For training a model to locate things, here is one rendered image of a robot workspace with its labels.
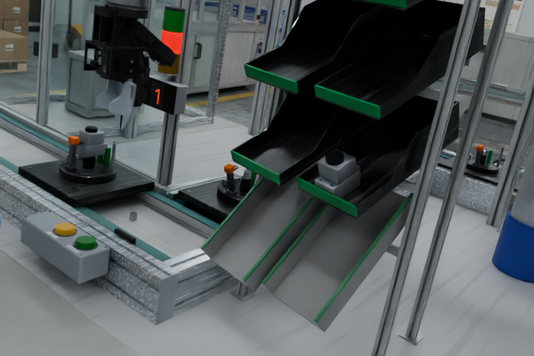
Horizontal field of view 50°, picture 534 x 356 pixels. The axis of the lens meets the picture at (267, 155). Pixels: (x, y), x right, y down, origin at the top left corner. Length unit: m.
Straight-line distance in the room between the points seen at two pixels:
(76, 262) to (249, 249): 0.33
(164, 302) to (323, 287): 0.31
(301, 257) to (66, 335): 0.44
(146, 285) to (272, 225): 0.26
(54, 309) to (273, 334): 0.42
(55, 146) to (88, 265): 0.69
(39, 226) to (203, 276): 0.35
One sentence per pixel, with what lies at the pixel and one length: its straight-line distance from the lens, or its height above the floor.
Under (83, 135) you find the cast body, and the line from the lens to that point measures 1.48.
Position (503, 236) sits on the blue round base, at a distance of 1.73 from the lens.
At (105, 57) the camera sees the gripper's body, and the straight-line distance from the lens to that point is 0.97.
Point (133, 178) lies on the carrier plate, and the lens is 1.52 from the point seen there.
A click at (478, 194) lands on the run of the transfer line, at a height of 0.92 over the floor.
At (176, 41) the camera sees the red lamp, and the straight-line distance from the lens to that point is 1.40.
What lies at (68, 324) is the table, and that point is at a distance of 1.15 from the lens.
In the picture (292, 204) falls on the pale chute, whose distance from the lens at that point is 1.10.
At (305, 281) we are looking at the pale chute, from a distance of 1.03.
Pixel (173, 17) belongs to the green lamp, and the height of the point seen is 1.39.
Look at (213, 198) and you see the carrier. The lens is 1.45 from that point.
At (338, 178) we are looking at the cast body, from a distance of 0.91.
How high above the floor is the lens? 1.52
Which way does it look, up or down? 17 degrees down
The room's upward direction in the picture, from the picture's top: 10 degrees clockwise
